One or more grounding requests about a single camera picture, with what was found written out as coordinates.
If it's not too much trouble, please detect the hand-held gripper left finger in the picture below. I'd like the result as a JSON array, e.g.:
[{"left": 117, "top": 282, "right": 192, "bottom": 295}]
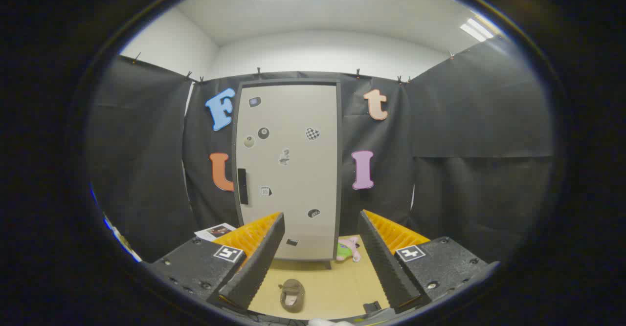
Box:
[{"left": 147, "top": 212, "right": 286, "bottom": 312}]

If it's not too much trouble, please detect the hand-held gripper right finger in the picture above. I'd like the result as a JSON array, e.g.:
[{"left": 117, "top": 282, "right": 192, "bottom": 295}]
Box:
[{"left": 357, "top": 210, "right": 500, "bottom": 314}]

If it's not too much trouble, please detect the brown fuzzy shoe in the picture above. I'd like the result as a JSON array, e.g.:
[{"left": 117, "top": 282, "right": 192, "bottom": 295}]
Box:
[{"left": 279, "top": 279, "right": 306, "bottom": 313}]

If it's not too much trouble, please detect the grey shoe cabinet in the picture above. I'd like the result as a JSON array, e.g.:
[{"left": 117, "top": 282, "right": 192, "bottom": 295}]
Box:
[{"left": 231, "top": 78, "right": 343, "bottom": 269}]

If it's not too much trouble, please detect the pink and green plush toy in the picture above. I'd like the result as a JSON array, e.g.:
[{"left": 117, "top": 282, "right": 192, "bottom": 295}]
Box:
[{"left": 335, "top": 237, "right": 362, "bottom": 263}]

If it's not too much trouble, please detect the black backdrop cloth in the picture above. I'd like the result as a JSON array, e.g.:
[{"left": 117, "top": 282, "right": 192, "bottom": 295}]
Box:
[{"left": 86, "top": 38, "right": 556, "bottom": 265}]

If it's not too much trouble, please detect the blue and white clutter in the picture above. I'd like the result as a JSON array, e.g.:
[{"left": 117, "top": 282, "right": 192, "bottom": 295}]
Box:
[{"left": 89, "top": 183, "right": 142, "bottom": 263}]

